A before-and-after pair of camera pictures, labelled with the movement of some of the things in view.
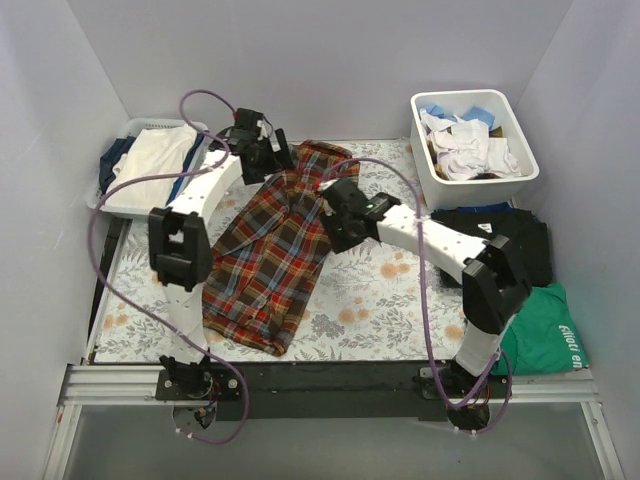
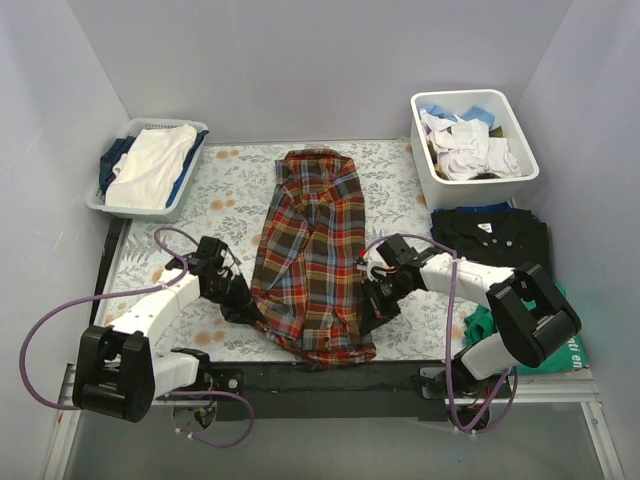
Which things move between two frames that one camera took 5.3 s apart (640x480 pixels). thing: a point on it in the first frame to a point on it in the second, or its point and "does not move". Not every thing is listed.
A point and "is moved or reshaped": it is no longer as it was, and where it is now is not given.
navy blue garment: (110, 158) does not move
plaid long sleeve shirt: (269, 249) is moved or reshaped
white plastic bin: (470, 148) does not move
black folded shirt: (528, 233) does not move
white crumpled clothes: (463, 147) does not move
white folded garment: (151, 151) does not move
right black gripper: (334, 193) to (379, 301)
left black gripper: (276, 151) to (236, 298)
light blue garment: (476, 113) does not move
